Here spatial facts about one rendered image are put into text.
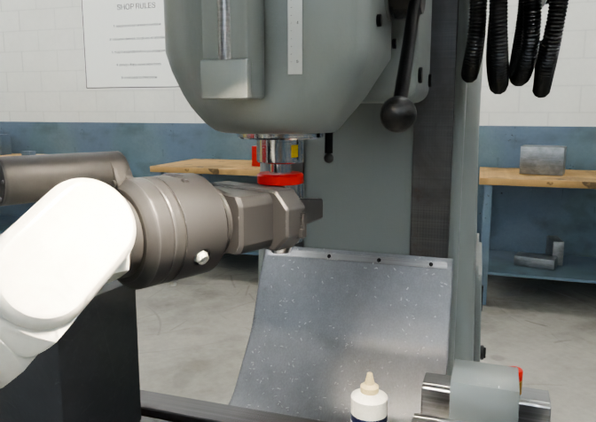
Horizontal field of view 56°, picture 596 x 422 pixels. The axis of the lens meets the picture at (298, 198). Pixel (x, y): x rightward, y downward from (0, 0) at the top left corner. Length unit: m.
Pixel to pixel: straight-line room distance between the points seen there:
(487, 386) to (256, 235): 0.25
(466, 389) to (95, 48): 5.58
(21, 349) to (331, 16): 0.32
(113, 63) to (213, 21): 5.37
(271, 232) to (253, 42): 0.17
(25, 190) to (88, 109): 5.57
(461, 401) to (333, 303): 0.41
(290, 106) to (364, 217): 0.49
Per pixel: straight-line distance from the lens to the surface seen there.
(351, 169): 0.93
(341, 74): 0.48
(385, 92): 0.64
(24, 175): 0.43
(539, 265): 4.30
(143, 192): 0.44
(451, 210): 0.92
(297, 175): 0.55
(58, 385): 0.68
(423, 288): 0.92
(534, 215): 4.81
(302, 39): 0.47
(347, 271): 0.94
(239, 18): 0.45
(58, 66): 6.21
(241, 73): 0.44
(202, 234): 0.45
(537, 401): 0.64
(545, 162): 4.23
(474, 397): 0.57
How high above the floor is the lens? 1.33
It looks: 9 degrees down
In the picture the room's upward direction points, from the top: straight up
